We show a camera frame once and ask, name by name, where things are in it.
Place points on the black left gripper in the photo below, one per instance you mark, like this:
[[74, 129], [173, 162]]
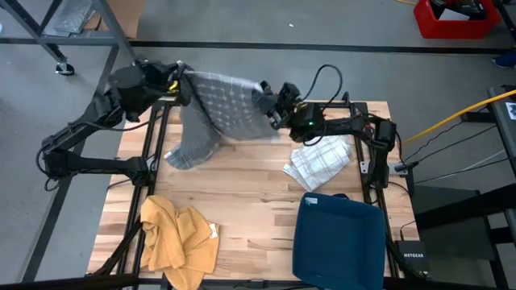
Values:
[[157, 76]]

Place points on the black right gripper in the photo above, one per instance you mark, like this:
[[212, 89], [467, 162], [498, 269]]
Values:
[[283, 114]]

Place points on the grey checked towel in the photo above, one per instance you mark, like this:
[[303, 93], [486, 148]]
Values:
[[225, 104]]

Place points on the white checked towel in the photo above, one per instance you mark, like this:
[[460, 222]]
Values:
[[318, 163]]

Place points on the blue fabric bin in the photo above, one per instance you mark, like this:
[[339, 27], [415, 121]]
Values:
[[338, 245]]

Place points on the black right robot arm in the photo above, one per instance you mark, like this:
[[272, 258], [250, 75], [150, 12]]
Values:
[[346, 127]]

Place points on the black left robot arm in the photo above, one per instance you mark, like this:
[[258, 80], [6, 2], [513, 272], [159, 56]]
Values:
[[101, 164]]

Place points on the yellow towel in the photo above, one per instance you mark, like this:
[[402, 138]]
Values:
[[173, 241]]

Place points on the brown cardboard box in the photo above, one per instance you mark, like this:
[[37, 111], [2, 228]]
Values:
[[129, 16]]

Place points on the grey metal cart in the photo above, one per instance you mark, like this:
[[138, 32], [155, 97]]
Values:
[[113, 28]]

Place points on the black caster wheel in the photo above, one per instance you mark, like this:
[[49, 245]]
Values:
[[64, 70]]

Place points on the grey plastic bag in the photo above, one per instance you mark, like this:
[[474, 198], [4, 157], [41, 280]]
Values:
[[72, 16]]

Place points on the red plastic crate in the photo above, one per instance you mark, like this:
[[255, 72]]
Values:
[[455, 29]]

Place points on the black device in crate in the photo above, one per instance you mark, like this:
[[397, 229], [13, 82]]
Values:
[[467, 7]]

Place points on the black floor stand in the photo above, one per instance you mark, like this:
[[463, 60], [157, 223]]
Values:
[[451, 217]]

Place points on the black side desk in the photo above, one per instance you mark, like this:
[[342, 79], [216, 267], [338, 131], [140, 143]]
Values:
[[504, 133]]

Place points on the person's blue shoe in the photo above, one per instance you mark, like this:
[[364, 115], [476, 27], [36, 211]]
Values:
[[506, 59]]

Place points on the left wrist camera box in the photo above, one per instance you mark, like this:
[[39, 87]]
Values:
[[169, 89]]

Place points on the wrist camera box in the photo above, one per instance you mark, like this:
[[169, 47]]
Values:
[[289, 93], [169, 89]]

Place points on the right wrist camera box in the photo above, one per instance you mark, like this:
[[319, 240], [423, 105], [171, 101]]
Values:
[[289, 93]]

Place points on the black outer rig frame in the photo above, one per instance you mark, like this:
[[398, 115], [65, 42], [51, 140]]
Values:
[[282, 46]]

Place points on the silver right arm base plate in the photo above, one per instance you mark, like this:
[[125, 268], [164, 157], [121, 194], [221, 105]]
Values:
[[364, 167]]

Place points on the black network switch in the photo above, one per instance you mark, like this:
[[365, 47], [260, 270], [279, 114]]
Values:
[[412, 258]]

